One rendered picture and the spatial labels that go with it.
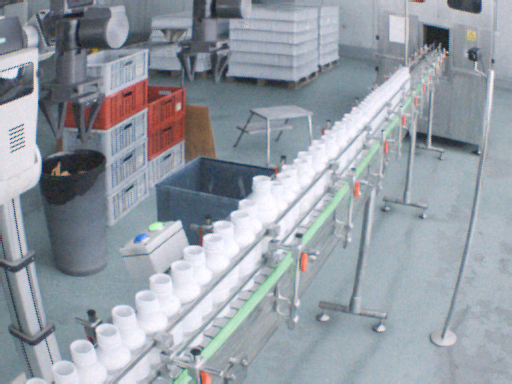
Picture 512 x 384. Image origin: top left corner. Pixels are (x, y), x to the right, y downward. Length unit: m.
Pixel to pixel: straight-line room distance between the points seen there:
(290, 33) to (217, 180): 5.73
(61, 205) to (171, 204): 1.26
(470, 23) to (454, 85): 0.74
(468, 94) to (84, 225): 4.07
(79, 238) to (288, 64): 5.24
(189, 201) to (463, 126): 4.36
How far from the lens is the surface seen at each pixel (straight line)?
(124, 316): 0.89
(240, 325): 1.16
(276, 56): 7.87
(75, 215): 3.07
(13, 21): 1.43
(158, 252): 1.16
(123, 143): 3.84
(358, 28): 11.57
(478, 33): 5.74
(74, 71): 0.86
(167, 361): 0.90
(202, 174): 2.17
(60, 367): 0.77
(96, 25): 0.81
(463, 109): 5.85
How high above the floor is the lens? 1.65
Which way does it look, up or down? 22 degrees down
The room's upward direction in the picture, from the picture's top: 2 degrees clockwise
